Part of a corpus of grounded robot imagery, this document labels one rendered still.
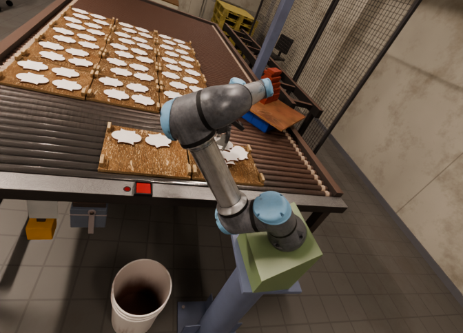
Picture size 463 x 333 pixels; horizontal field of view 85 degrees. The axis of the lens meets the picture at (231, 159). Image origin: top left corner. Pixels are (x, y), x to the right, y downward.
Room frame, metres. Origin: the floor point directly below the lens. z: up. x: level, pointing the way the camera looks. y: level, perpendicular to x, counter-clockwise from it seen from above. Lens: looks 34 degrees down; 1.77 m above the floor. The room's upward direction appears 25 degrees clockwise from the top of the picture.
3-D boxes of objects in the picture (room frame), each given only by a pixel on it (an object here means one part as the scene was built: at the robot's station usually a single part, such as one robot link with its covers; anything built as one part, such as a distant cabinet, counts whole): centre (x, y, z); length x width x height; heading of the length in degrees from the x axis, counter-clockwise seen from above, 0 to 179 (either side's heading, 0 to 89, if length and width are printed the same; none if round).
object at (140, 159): (1.00, 0.41, 0.93); 0.41 x 0.35 x 0.02; 119
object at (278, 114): (2.02, -0.11, 1.03); 0.50 x 0.50 x 0.02; 68
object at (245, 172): (1.20, 0.04, 0.93); 0.41 x 0.35 x 0.02; 118
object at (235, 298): (0.73, -0.32, 0.43); 0.38 x 0.38 x 0.87; 24
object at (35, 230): (0.57, 0.62, 0.74); 0.09 x 0.08 x 0.24; 119
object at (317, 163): (3.15, 0.26, 0.90); 4.04 x 0.06 x 0.10; 29
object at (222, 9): (7.80, 1.56, 0.50); 1.41 x 1.01 x 1.00; 26
